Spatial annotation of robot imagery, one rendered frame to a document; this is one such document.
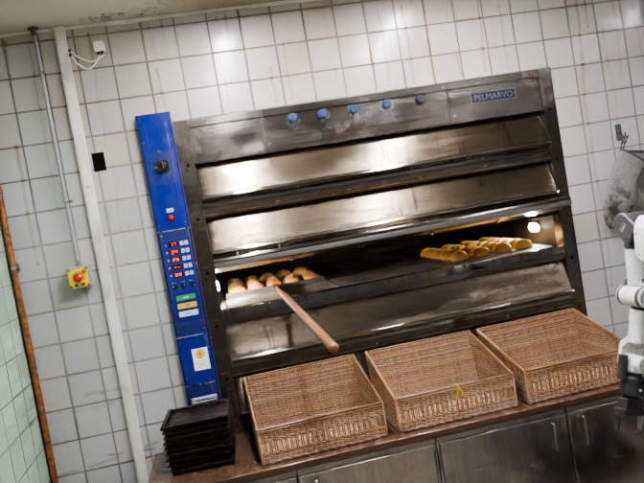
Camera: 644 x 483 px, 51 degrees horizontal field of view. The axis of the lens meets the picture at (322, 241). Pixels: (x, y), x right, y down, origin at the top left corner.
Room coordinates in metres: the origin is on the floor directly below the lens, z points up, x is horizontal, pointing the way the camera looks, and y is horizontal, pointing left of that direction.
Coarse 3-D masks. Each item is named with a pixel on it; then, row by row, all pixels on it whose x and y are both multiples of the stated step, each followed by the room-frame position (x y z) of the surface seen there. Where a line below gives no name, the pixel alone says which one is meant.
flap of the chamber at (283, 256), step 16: (528, 208) 3.30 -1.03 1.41; (544, 208) 3.31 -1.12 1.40; (560, 208) 3.41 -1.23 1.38; (432, 224) 3.22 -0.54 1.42; (448, 224) 3.23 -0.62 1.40; (464, 224) 3.28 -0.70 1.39; (480, 224) 3.43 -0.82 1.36; (352, 240) 3.16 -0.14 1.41; (368, 240) 3.17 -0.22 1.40; (384, 240) 3.26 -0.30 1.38; (256, 256) 3.09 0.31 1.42; (272, 256) 3.10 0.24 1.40; (288, 256) 3.14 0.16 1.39; (304, 256) 3.26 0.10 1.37
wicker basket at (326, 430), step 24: (336, 360) 3.24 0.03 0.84; (264, 384) 3.17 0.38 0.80; (288, 384) 3.18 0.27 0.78; (312, 384) 3.20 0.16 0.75; (336, 384) 3.21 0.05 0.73; (360, 384) 3.16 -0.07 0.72; (264, 408) 3.14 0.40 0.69; (288, 408) 3.15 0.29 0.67; (312, 408) 3.16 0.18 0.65; (336, 408) 3.18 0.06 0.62; (360, 408) 2.79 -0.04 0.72; (264, 432) 2.72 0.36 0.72; (288, 432) 2.73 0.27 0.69; (312, 432) 2.75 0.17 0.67; (336, 432) 2.93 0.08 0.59; (360, 432) 2.79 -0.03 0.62; (384, 432) 2.81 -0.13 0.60; (264, 456) 2.71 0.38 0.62; (288, 456) 2.73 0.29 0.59
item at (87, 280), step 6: (90, 264) 3.10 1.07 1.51; (66, 270) 3.03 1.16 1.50; (72, 270) 3.03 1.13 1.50; (78, 270) 3.03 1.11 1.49; (90, 270) 3.08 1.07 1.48; (72, 276) 3.03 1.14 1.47; (84, 276) 3.03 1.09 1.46; (90, 276) 3.05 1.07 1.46; (72, 282) 3.03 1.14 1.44; (84, 282) 3.03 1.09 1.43; (90, 282) 3.04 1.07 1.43; (72, 288) 3.03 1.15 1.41
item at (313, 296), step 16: (512, 256) 3.44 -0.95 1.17; (528, 256) 3.45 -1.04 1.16; (544, 256) 3.47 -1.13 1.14; (416, 272) 3.39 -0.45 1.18; (432, 272) 3.37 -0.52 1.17; (448, 272) 3.38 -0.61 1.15; (336, 288) 3.29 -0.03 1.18; (352, 288) 3.30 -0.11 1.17; (368, 288) 3.31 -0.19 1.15; (256, 304) 3.23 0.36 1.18; (272, 304) 3.24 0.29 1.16
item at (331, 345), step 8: (280, 288) 3.43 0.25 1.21; (288, 296) 3.08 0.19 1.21; (288, 304) 2.92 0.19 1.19; (296, 304) 2.80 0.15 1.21; (296, 312) 2.65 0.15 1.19; (304, 312) 2.54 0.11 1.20; (304, 320) 2.43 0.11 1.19; (312, 320) 2.35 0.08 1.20; (312, 328) 2.23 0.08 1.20; (320, 328) 2.18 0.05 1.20; (320, 336) 2.07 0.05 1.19; (328, 336) 2.01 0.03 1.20; (328, 344) 1.93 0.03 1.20; (336, 344) 1.91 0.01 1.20
